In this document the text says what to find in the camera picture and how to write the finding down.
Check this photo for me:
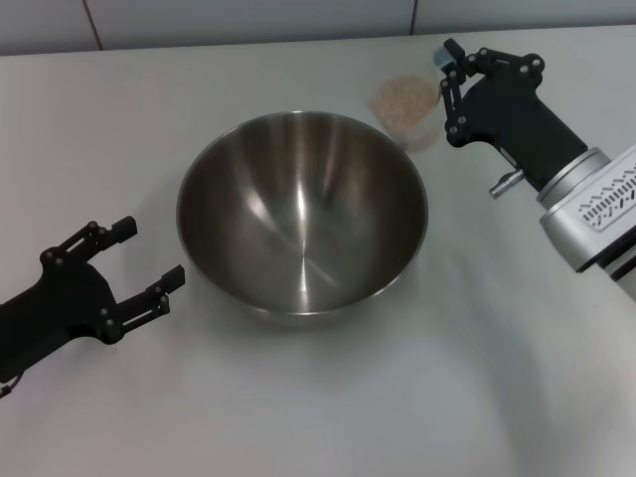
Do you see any angled connector with black cable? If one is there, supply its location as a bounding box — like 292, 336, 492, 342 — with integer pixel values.
0, 370, 25, 399

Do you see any silver plug with thin cable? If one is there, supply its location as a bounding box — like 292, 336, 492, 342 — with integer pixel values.
489, 170, 527, 200

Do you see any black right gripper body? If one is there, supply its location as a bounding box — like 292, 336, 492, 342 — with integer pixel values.
445, 48, 588, 194

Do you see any stainless steel mixing bowl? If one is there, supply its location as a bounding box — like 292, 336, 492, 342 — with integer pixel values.
176, 109, 430, 330

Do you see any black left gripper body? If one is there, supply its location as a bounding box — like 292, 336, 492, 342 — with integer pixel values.
0, 255, 119, 383

